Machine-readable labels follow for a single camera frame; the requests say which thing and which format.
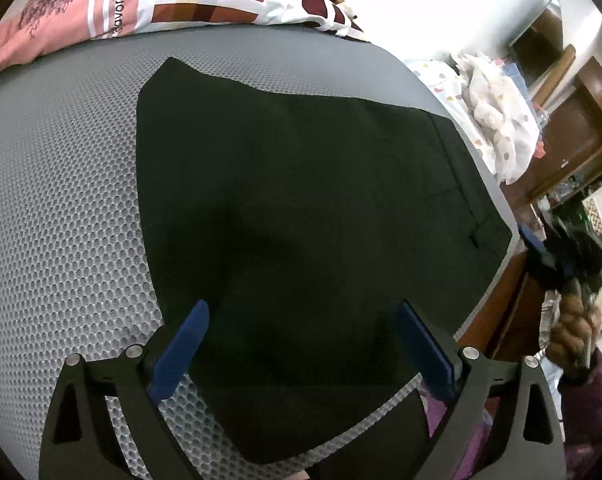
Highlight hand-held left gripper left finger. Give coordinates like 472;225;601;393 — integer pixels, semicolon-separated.
38;300;210;480

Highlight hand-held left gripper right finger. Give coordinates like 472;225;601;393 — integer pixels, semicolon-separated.
397;301;566;480

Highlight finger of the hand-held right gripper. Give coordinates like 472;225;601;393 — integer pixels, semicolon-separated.
520;225;574;283

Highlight black pants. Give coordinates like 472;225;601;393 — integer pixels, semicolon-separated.
135;56;512;465

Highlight person's right forearm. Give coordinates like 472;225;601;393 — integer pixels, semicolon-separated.
556;350;602;480

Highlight person's right hand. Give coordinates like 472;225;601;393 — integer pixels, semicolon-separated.
545;292;602;378

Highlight person's purple clothing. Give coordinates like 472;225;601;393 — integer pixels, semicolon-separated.
421;392;492;480

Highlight brown wooden cabinet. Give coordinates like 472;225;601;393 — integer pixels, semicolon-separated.
501;55;602;211

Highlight white dotted cloth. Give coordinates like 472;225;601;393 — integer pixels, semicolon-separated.
406;52;544;186

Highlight grey mesh mat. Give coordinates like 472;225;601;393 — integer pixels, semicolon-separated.
0;27;519;480

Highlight wooden bed frame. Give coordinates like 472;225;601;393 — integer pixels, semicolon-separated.
453;252;549;361

